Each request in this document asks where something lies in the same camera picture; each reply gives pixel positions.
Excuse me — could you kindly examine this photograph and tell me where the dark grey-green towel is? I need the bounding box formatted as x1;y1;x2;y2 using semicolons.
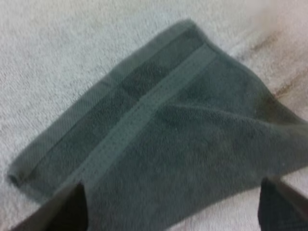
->
8;18;308;231

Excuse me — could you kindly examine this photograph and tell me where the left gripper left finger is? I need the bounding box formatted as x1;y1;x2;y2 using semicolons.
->
9;182;89;231

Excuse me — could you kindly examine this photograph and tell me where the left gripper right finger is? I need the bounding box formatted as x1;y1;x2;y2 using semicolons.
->
257;177;308;231

